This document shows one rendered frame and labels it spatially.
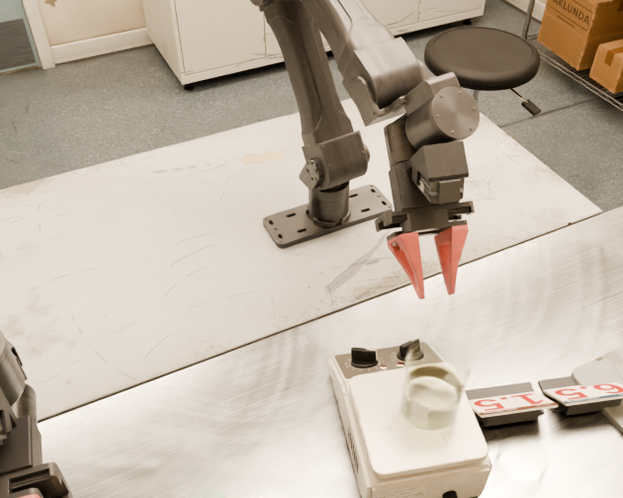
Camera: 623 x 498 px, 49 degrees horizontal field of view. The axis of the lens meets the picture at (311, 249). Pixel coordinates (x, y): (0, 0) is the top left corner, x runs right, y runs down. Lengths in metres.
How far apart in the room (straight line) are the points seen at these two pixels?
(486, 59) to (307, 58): 1.22
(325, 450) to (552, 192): 0.60
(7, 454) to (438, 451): 0.40
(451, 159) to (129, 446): 0.48
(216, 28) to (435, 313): 2.34
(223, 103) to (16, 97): 0.95
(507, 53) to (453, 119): 1.44
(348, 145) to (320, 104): 0.07
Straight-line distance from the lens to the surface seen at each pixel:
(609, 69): 3.15
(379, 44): 0.81
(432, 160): 0.69
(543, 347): 0.93
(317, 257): 1.00
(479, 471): 0.73
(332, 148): 0.94
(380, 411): 0.73
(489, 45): 2.19
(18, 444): 0.65
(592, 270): 1.06
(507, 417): 0.83
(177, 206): 1.11
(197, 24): 3.07
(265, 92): 3.18
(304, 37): 0.95
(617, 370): 0.93
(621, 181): 2.87
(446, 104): 0.72
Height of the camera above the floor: 1.59
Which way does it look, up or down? 43 degrees down
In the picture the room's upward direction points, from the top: straight up
